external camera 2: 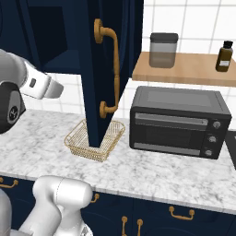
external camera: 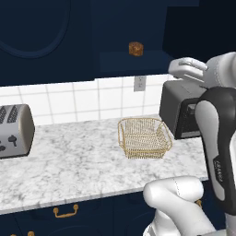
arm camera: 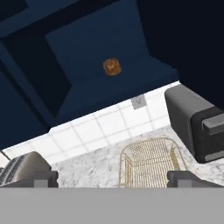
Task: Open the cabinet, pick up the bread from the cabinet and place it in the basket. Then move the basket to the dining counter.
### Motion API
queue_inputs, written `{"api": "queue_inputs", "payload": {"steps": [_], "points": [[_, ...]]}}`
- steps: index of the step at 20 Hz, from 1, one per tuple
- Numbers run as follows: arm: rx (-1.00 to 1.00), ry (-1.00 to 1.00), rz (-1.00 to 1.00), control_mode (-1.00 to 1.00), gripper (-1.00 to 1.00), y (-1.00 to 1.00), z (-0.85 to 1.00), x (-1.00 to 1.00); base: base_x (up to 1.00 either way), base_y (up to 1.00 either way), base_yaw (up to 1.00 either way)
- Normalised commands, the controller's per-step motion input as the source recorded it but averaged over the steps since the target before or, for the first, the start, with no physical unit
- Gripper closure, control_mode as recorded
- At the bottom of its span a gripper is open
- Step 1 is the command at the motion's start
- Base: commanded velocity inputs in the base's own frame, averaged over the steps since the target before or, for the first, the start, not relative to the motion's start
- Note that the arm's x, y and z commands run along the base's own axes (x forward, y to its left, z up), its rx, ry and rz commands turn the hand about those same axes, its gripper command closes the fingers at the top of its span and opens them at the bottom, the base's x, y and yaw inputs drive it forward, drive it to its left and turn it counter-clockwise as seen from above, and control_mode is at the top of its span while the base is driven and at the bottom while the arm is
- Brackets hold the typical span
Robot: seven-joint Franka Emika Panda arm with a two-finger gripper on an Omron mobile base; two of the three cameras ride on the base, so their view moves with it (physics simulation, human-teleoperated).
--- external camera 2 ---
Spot dark blue wall cabinet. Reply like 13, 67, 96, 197
0, 0, 145, 77

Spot black toaster oven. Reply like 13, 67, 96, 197
128, 85, 233, 160

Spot long brass cabinet door handle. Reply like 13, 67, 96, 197
93, 18, 121, 119

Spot grey toaster oven handle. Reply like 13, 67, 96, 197
135, 112, 209, 127

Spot brass drawer handle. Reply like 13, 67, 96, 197
168, 206, 195, 221
0, 176, 19, 189
89, 193, 100, 205

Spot dark blue cabinet door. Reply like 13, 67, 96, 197
80, 0, 136, 148

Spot brass cupboard door handle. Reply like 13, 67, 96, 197
136, 218, 145, 236
121, 216, 129, 236

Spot brown bottle with black cap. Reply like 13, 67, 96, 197
215, 40, 234, 73

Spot dark blue base cupboards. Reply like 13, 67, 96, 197
0, 174, 236, 236

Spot golden wire basket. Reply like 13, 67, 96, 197
64, 118, 126, 163

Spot grey jar with dark lid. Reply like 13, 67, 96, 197
148, 31, 180, 69

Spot wooden wall shelf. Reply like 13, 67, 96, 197
131, 51, 236, 89

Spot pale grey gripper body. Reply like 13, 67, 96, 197
41, 74, 65, 100

